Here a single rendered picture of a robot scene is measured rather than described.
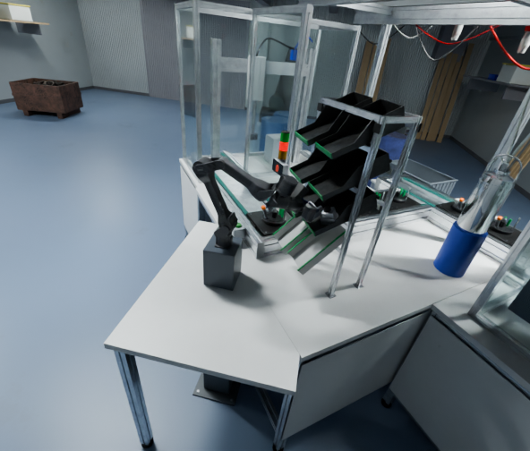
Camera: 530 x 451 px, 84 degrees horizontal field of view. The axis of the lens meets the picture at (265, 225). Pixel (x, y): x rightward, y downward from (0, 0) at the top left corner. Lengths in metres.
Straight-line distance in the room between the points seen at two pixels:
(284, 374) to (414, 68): 8.95
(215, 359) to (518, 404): 1.17
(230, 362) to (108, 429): 1.08
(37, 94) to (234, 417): 7.38
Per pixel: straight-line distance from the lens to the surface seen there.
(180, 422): 2.02
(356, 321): 1.37
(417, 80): 9.58
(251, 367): 1.14
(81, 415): 2.17
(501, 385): 1.63
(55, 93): 7.95
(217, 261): 1.28
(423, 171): 3.72
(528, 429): 1.67
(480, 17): 2.13
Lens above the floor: 1.83
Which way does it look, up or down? 32 degrees down
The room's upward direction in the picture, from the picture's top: 6 degrees clockwise
